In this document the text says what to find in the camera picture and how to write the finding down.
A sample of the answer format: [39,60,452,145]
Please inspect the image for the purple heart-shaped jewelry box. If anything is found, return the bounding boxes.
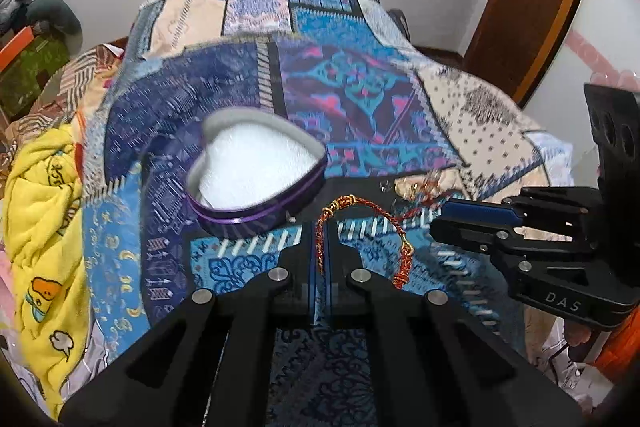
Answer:
[184,107,328,239]

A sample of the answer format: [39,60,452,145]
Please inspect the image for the dark green neck pillow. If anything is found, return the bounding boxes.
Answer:
[26,0,84,56]

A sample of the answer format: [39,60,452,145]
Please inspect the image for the red gold braided bracelet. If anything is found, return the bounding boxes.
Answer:
[313,193,458,292]

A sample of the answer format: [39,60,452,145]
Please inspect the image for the blue patchwork bedspread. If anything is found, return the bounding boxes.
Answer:
[61,0,582,426]

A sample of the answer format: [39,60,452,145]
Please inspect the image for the striped brown beige cloth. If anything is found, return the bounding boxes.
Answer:
[1,44,125,191]

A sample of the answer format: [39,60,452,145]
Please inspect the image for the orange and green box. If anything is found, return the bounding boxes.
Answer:
[0,26,70,121]

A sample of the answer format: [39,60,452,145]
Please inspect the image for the yellow cartoon blanket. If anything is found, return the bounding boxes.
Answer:
[2,124,90,417]

